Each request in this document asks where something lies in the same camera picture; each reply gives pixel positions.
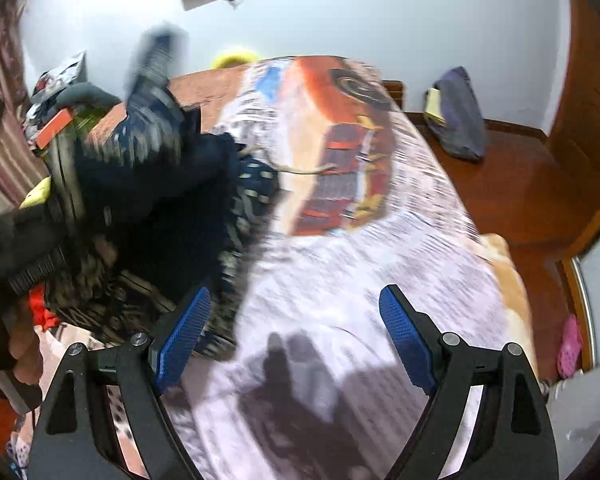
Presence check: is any dark blue bag on floor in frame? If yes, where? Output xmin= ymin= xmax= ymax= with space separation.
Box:
xmin=422 ymin=66 xmax=488 ymax=162

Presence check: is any orange shoe box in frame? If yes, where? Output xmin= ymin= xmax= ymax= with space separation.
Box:
xmin=32 ymin=108 xmax=73 ymax=151

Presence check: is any pink rubber clog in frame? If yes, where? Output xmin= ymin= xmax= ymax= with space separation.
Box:
xmin=556 ymin=314 xmax=582 ymax=379

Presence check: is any yellow foam bed headrest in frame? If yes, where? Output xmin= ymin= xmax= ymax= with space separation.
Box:
xmin=210 ymin=50 xmax=261 ymax=70

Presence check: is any navy patterned hooded garment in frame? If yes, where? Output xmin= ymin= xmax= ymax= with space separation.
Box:
xmin=45 ymin=29 xmax=280 ymax=361

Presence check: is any striped red beige curtain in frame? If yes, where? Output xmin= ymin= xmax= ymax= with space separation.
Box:
xmin=0 ymin=0 xmax=48 ymax=211

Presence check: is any pile of clutter clothes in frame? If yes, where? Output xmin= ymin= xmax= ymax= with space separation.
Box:
xmin=26 ymin=51 xmax=121 ymax=126

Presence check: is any person's left hand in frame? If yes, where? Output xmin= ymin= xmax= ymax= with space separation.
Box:
xmin=8 ymin=301 xmax=43 ymax=385

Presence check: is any newspaper print bed blanket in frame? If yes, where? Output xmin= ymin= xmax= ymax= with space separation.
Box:
xmin=163 ymin=55 xmax=535 ymax=479

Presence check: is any yellow cartoon blanket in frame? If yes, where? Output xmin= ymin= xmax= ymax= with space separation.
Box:
xmin=19 ymin=177 xmax=53 ymax=209

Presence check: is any red folded garment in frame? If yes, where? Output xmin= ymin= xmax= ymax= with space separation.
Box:
xmin=27 ymin=284 xmax=61 ymax=332

